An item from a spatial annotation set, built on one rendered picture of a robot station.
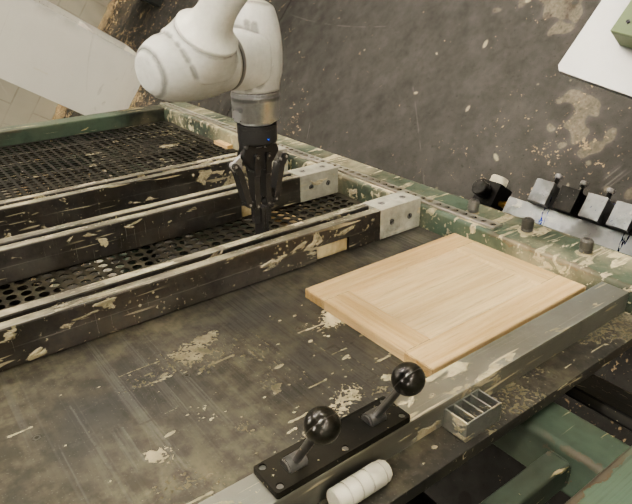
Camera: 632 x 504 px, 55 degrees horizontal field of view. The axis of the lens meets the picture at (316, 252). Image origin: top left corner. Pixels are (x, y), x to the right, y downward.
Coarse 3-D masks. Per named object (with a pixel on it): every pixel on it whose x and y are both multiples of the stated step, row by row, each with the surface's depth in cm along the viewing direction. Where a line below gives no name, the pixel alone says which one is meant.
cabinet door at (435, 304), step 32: (416, 256) 122; (448, 256) 123; (480, 256) 122; (512, 256) 122; (320, 288) 110; (352, 288) 110; (384, 288) 111; (416, 288) 111; (448, 288) 110; (480, 288) 110; (512, 288) 110; (544, 288) 109; (576, 288) 109; (352, 320) 101; (384, 320) 100; (416, 320) 101; (448, 320) 101; (480, 320) 100; (512, 320) 100; (416, 352) 92; (448, 352) 92
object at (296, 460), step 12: (312, 408) 60; (324, 408) 59; (312, 420) 59; (324, 420) 58; (336, 420) 59; (312, 432) 58; (324, 432) 58; (336, 432) 59; (312, 444) 62; (324, 444) 59; (288, 456) 67; (300, 456) 65; (288, 468) 66; (300, 468) 67
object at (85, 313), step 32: (320, 224) 124; (352, 224) 127; (384, 224) 133; (416, 224) 139; (192, 256) 111; (224, 256) 111; (256, 256) 114; (288, 256) 119; (96, 288) 101; (128, 288) 100; (160, 288) 103; (192, 288) 108; (224, 288) 112; (0, 320) 92; (32, 320) 92; (64, 320) 95; (96, 320) 98; (128, 320) 102; (0, 352) 90; (32, 352) 93
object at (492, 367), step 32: (608, 288) 105; (544, 320) 96; (576, 320) 96; (608, 320) 102; (480, 352) 88; (512, 352) 88; (544, 352) 91; (448, 384) 81; (480, 384) 82; (416, 416) 76; (384, 448) 73; (256, 480) 67; (320, 480) 67
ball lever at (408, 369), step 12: (396, 372) 66; (408, 372) 65; (420, 372) 65; (396, 384) 65; (408, 384) 65; (420, 384) 65; (396, 396) 69; (372, 408) 74; (384, 408) 71; (372, 420) 73
